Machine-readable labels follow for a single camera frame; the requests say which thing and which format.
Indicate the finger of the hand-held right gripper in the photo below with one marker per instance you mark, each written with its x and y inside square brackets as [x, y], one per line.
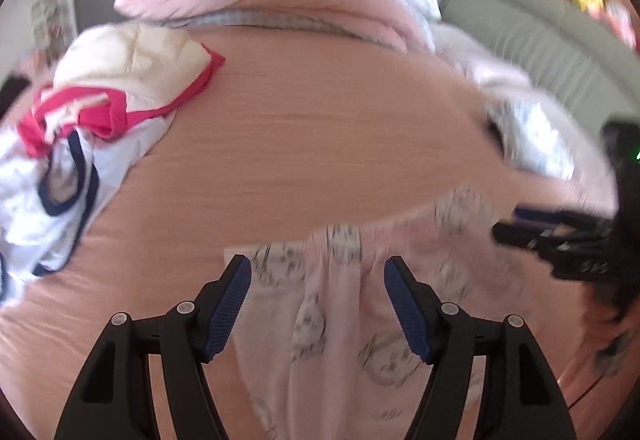
[520, 235]
[535, 214]

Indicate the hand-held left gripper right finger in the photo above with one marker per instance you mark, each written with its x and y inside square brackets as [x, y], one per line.
[404, 310]

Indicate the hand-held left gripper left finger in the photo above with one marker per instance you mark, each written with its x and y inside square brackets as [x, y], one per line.
[230, 310]

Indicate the pink bear print pants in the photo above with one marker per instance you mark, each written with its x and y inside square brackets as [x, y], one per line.
[345, 310]

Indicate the folded white blue printed garment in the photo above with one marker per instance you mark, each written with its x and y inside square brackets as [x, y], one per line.
[535, 140]

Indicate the pale pink pillow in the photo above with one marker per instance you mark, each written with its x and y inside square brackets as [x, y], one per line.
[500, 75]

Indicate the grey padded headboard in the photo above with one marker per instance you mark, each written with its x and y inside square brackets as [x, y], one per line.
[525, 20]

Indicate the pink bed sheet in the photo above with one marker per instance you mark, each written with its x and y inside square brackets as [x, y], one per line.
[310, 130]

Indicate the white garment with navy trim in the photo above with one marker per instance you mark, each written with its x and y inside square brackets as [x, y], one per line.
[30, 220]

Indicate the cream garment with red trim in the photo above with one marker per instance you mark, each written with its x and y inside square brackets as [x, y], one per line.
[130, 65]

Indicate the black flat object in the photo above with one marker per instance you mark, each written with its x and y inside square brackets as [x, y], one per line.
[12, 93]

